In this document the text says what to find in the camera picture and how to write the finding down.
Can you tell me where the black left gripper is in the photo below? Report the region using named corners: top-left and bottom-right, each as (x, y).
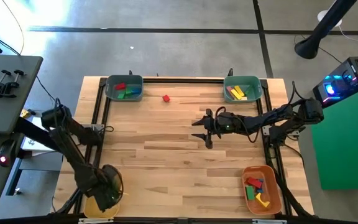
top-left (87, 164), bottom-right (124, 213)

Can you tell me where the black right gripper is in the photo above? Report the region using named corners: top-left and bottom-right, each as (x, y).
top-left (191, 107), bottom-right (246, 150)

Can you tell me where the yellow rectangular block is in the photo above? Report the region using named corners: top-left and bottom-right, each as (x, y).
top-left (230, 88), bottom-right (243, 101)

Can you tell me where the large green block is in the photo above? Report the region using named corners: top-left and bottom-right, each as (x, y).
top-left (245, 185), bottom-right (255, 202)

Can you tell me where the yellow arch block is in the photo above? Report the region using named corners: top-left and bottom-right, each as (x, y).
top-left (255, 192), bottom-right (271, 208)

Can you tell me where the teal plastic bin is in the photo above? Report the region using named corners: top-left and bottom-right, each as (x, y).
top-left (223, 75), bottom-right (263, 104)

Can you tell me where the white paper booklet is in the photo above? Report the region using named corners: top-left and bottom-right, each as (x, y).
top-left (20, 133), bottom-right (54, 156)

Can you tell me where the black desk beam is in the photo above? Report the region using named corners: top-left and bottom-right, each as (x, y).
top-left (14, 116), bottom-right (68, 155)

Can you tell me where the orange plastic bin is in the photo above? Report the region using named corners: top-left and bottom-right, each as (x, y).
top-left (241, 164), bottom-right (283, 216)

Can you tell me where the dark green plastic bin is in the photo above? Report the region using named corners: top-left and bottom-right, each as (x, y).
top-left (104, 74), bottom-right (145, 102)

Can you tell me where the black computer mouse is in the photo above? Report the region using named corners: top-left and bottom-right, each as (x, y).
top-left (0, 139), bottom-right (17, 168)

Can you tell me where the green board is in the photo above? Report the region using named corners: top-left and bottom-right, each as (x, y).
top-left (310, 81), bottom-right (358, 191)

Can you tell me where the black stand pole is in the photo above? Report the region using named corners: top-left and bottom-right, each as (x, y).
top-left (293, 0), bottom-right (358, 60)

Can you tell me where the white round device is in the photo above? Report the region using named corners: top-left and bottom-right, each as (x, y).
top-left (317, 9), bottom-right (343, 28)

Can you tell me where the grey rail clip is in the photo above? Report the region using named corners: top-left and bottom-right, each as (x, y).
top-left (252, 218), bottom-right (287, 224)
top-left (78, 218), bottom-right (114, 224)

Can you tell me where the black metal table frame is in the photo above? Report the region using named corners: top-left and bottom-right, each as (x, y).
top-left (54, 76), bottom-right (315, 218)

